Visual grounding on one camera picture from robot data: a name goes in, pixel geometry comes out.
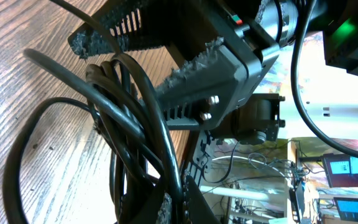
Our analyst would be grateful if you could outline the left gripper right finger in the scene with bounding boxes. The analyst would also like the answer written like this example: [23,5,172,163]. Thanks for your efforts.
[182,175,220,224]

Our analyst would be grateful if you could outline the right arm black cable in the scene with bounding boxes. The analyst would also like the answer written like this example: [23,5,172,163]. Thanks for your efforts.
[290,0,358,162]

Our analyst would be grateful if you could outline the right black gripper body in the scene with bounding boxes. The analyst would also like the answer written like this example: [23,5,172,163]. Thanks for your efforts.
[166,0,282,131]

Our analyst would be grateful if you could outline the black USB cable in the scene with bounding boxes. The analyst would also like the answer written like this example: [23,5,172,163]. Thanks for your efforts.
[2,0,188,224]

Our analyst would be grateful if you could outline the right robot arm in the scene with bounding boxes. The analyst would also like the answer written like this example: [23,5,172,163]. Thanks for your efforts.
[68,1,358,141]

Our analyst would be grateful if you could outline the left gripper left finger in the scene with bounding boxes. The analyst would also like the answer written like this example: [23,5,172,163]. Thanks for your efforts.
[129,183,172,224]

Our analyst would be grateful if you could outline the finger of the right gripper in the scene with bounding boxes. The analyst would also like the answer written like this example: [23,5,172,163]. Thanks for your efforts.
[67,0,204,60]
[155,37,247,131]

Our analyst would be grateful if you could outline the laptop screens in background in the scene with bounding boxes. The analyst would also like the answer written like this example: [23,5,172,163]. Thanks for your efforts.
[322,154,358,222]

